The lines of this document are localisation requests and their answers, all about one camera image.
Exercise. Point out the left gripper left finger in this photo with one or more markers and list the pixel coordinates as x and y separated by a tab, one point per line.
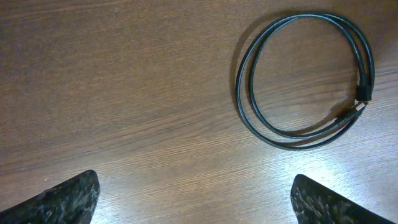
72	201

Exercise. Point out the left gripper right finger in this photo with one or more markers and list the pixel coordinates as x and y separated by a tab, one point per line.
314	203

